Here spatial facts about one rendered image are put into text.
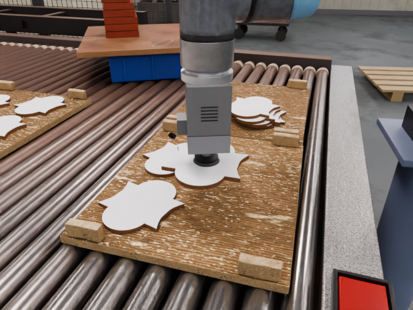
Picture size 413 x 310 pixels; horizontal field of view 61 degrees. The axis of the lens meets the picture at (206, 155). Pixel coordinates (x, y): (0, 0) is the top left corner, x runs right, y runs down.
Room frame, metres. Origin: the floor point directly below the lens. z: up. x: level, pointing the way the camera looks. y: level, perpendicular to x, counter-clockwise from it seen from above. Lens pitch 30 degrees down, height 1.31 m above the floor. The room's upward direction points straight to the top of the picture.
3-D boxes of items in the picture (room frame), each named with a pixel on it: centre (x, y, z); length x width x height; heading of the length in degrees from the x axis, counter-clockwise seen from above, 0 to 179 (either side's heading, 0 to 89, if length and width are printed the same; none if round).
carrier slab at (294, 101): (0.96, -0.11, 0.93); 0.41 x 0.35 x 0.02; 163
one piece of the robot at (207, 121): (0.50, 0.01, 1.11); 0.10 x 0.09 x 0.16; 95
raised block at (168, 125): (0.78, 0.08, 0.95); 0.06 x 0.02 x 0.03; 74
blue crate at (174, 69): (1.38, 0.22, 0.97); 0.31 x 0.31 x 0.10; 12
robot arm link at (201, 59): (0.50, 0.00, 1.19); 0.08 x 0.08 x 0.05
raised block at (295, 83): (1.11, -0.30, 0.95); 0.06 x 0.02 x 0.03; 73
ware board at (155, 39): (1.45, 0.23, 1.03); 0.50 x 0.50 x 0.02; 12
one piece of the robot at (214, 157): (0.50, 0.00, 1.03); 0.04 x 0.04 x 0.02
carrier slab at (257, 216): (0.56, 0.00, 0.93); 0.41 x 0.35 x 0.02; 164
